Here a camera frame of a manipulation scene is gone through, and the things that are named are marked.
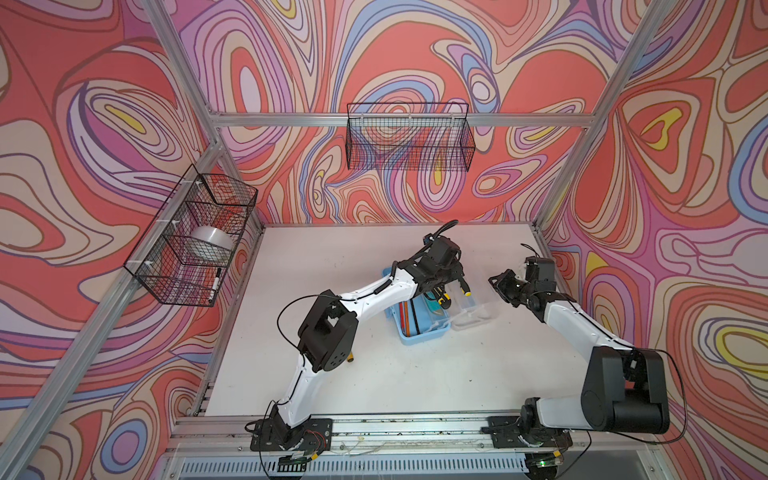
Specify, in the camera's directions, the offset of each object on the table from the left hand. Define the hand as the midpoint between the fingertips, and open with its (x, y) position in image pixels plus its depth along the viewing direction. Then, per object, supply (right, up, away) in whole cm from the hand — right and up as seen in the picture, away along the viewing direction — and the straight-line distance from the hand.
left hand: (465, 266), depth 87 cm
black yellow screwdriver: (0, -6, +1) cm, 6 cm away
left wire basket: (-75, +2, -20) cm, 78 cm away
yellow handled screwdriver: (-34, -26, -2) cm, 43 cm away
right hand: (+9, -6, +4) cm, 11 cm away
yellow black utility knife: (-6, -10, +2) cm, 12 cm away
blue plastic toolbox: (-14, -17, +7) cm, 23 cm away
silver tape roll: (-65, +6, -17) cm, 68 cm away
